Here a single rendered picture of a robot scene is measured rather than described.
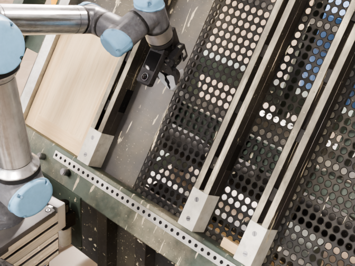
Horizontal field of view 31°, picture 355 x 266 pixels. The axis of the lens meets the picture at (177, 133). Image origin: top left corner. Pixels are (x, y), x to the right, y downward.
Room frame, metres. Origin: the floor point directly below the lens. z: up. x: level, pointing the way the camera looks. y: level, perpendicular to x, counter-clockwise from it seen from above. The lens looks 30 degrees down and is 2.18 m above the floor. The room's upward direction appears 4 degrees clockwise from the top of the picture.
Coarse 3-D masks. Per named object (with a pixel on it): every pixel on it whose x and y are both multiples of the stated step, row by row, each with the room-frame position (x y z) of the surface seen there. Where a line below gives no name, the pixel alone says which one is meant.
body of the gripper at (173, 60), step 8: (176, 40) 1.71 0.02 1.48; (152, 48) 1.65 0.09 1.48; (160, 48) 1.64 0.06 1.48; (168, 48) 1.68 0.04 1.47; (176, 48) 1.70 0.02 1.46; (184, 48) 1.72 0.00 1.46; (168, 56) 1.68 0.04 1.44; (176, 56) 1.68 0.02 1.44; (184, 56) 1.72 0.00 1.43; (168, 64) 1.66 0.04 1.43; (176, 64) 1.70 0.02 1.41; (168, 72) 1.68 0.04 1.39
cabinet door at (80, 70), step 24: (72, 48) 2.28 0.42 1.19; (96, 48) 2.22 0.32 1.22; (48, 72) 2.27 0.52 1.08; (72, 72) 2.21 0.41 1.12; (96, 72) 2.16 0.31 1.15; (48, 96) 2.21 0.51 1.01; (72, 96) 2.15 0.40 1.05; (96, 96) 2.10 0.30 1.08; (48, 120) 2.14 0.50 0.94; (72, 120) 2.09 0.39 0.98; (72, 144) 2.03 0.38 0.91
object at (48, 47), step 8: (64, 0) 2.40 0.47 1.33; (72, 0) 2.39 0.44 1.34; (48, 40) 2.33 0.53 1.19; (56, 40) 2.33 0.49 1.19; (48, 48) 2.31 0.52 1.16; (40, 56) 2.31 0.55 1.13; (48, 56) 2.30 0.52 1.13; (40, 64) 2.29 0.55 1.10; (32, 72) 2.29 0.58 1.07; (40, 72) 2.27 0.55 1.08; (32, 80) 2.27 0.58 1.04; (40, 80) 2.27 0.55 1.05; (24, 88) 2.27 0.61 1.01; (32, 88) 2.24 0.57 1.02; (24, 96) 2.24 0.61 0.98; (32, 96) 2.24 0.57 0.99; (24, 104) 2.22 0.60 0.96; (24, 112) 2.20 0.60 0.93
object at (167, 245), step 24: (48, 144) 2.05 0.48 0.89; (48, 168) 1.98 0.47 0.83; (96, 168) 1.91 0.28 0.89; (96, 192) 1.83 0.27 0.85; (120, 216) 1.73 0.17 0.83; (168, 216) 1.65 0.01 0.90; (144, 240) 1.64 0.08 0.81; (168, 240) 1.60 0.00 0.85; (192, 264) 1.52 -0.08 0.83; (216, 264) 1.48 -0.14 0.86; (240, 264) 1.45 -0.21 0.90
